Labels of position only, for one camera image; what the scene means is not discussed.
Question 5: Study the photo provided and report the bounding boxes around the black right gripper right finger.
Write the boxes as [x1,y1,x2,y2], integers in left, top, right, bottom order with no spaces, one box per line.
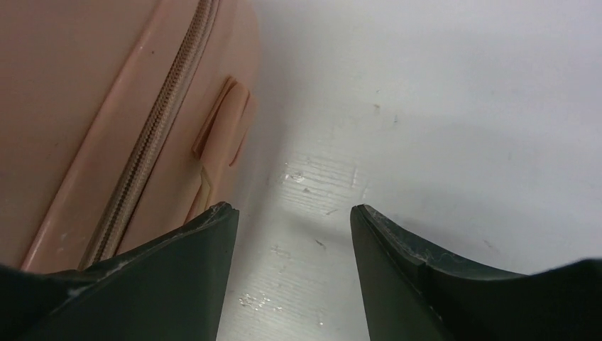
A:
[350,205,601,340]

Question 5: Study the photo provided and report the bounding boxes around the pink hard-shell suitcase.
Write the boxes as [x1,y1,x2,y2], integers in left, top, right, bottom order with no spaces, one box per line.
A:
[1,1,260,274]

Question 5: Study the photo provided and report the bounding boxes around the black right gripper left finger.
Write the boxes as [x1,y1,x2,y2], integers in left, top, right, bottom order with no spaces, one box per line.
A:
[1,202,239,340]

